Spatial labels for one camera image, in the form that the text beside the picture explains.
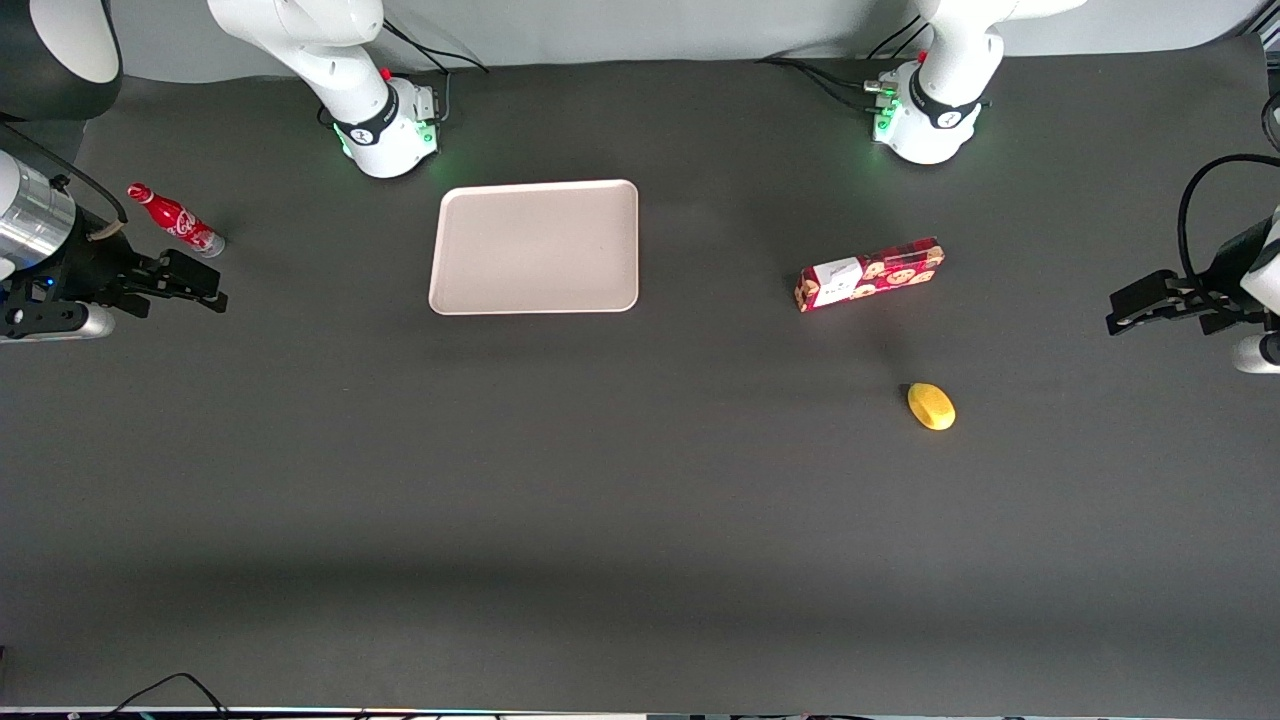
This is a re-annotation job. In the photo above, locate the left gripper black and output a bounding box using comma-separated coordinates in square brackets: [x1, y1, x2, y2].
[1105, 218, 1276, 337]

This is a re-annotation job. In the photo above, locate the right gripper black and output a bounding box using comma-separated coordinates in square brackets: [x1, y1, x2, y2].
[40, 210, 229, 319]

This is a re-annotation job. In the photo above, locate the red coke bottle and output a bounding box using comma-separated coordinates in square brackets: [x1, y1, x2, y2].
[127, 183, 227, 259]

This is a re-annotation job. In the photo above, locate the beige plastic tray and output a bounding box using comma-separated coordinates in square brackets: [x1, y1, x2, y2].
[428, 179, 641, 317]

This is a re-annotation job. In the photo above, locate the yellow lemon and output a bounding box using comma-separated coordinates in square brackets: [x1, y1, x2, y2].
[906, 381, 957, 432]

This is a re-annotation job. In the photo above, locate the red cookie box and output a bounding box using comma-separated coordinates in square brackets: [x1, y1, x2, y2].
[795, 236, 947, 314]

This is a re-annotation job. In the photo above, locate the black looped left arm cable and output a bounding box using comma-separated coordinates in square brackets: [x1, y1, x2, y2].
[1177, 153, 1280, 293]

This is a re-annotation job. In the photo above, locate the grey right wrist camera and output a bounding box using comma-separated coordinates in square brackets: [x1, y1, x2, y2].
[0, 298, 116, 343]

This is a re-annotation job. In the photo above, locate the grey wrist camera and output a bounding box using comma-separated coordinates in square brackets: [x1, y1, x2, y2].
[1232, 333, 1280, 376]
[0, 298, 116, 343]

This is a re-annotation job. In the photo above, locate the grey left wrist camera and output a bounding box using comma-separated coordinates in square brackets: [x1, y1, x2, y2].
[1232, 333, 1280, 376]

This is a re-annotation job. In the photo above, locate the black right arm wrist cable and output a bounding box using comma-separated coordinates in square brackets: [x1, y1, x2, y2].
[0, 118, 131, 226]

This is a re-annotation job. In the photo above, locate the black right base cable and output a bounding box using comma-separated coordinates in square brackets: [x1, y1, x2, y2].
[380, 18, 491, 123]

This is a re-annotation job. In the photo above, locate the black base cable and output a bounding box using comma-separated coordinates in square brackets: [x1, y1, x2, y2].
[866, 14, 927, 61]
[755, 56, 889, 113]
[380, 18, 491, 123]

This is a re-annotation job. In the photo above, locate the black left base cable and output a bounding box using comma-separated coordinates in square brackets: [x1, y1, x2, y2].
[755, 56, 889, 113]
[866, 14, 927, 61]

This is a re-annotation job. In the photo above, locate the black table edge cable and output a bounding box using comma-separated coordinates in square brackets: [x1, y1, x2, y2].
[100, 672, 233, 720]

